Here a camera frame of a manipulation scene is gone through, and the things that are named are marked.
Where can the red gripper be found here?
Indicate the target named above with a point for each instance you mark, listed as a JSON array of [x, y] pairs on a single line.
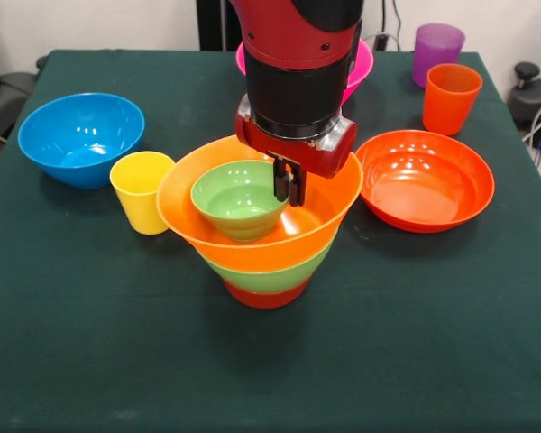
[[329, 155]]

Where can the small green ribbed bowl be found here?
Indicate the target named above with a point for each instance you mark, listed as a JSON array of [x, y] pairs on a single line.
[[239, 203]]

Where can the large green bowl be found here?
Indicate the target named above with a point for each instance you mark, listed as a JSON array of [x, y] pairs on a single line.
[[270, 277]]

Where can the large yellow-orange bowl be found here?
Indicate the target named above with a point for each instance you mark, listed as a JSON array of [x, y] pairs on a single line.
[[185, 212]]

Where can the small orange bowl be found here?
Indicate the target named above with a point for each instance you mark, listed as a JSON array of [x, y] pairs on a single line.
[[263, 300]]

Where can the wide shallow orange bowl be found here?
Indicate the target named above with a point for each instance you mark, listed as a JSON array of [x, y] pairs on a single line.
[[415, 189]]

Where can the large pink bowl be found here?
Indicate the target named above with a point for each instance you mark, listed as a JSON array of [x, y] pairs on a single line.
[[360, 67]]

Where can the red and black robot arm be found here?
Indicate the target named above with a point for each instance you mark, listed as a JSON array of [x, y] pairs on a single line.
[[302, 58]]

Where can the yellow cup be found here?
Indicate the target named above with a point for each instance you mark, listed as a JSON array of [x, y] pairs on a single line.
[[135, 194]]

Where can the black power adapter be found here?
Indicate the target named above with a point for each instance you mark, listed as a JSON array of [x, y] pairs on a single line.
[[380, 42]]

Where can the dark green tablecloth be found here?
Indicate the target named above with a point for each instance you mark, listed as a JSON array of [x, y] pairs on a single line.
[[252, 361]]

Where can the orange cup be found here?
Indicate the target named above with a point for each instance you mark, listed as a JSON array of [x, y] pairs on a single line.
[[451, 104]]

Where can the purple cup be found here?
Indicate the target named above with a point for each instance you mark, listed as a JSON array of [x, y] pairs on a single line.
[[437, 49]]

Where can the blue bowl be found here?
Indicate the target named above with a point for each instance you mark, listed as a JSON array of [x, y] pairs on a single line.
[[81, 135]]

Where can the black rounded base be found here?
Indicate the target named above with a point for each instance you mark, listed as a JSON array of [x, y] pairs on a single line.
[[523, 104]]

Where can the black clamp knob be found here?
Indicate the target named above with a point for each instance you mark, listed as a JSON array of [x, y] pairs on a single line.
[[526, 70]]

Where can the small black knob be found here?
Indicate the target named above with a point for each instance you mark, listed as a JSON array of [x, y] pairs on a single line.
[[41, 62]]

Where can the dark grey chair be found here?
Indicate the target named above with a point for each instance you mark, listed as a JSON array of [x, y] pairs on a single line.
[[4, 104]]

